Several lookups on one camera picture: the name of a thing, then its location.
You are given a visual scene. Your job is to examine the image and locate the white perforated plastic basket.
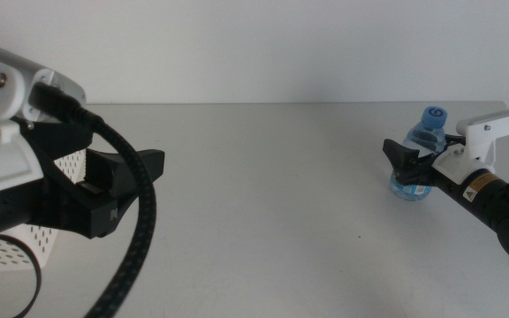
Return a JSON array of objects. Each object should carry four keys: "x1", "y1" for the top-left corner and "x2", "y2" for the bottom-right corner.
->
[{"x1": 0, "y1": 148, "x2": 88, "y2": 271}]

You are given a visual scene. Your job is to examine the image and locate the clear water bottle blue cap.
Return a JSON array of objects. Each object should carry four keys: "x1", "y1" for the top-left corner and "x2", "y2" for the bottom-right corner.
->
[{"x1": 389, "y1": 105, "x2": 449, "y2": 202}]

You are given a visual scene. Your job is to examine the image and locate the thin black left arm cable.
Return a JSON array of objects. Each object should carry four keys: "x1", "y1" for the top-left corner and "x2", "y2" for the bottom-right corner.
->
[{"x1": 0, "y1": 231, "x2": 43, "y2": 318}]

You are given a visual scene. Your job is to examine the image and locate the thick black braided camera cable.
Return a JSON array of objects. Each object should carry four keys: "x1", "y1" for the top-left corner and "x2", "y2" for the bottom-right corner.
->
[{"x1": 28, "y1": 82, "x2": 158, "y2": 318}]

